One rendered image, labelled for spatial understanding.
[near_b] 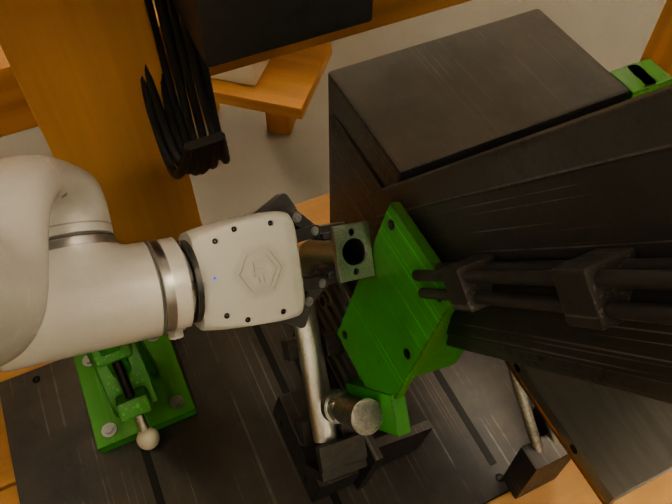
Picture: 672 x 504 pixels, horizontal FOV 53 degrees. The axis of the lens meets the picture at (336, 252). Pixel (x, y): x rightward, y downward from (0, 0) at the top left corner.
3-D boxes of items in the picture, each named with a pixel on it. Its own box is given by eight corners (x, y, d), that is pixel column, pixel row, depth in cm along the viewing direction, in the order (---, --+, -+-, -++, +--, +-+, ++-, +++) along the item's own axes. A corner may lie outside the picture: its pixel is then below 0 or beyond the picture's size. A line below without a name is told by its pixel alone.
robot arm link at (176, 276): (173, 348, 55) (207, 339, 57) (155, 242, 54) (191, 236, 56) (149, 333, 63) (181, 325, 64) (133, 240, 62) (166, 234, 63)
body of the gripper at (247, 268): (196, 346, 57) (314, 317, 62) (177, 227, 56) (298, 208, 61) (174, 333, 63) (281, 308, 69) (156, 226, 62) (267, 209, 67)
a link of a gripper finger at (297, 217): (298, 245, 63) (359, 234, 66) (294, 212, 63) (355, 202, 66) (285, 244, 66) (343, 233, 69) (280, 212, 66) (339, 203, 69)
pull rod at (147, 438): (164, 447, 83) (154, 430, 78) (142, 457, 82) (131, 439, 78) (152, 409, 86) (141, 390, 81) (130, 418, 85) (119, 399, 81)
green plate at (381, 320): (444, 398, 74) (527, 277, 60) (381, 420, 70) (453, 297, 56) (395, 317, 80) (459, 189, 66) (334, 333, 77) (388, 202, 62)
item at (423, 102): (555, 265, 103) (634, 92, 76) (380, 339, 96) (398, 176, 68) (489, 185, 113) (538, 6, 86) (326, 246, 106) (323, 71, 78)
